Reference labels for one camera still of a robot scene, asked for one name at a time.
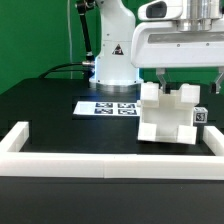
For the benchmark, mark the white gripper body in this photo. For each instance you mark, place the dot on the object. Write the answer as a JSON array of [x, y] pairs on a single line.
[[179, 34]]

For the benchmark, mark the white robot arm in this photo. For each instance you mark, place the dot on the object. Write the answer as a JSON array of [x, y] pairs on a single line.
[[112, 67]]

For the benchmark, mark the white chair seat block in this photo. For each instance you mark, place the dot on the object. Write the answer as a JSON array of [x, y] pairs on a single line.
[[168, 119]]

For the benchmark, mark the white tagged cube right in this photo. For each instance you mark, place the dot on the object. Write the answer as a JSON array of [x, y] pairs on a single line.
[[200, 115]]

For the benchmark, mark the small white chair part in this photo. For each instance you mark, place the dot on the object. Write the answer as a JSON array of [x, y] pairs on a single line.
[[147, 132]]

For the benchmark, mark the white chair back frame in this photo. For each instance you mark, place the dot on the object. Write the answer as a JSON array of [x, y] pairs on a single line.
[[151, 95]]

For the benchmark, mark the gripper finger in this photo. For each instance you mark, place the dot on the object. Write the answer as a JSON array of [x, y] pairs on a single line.
[[166, 87], [215, 86]]

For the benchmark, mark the white marker base sheet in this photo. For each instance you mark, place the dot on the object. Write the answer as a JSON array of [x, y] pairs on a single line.
[[91, 108]]

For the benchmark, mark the white U-shaped fence frame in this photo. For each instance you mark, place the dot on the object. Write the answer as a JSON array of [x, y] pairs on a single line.
[[15, 163]]

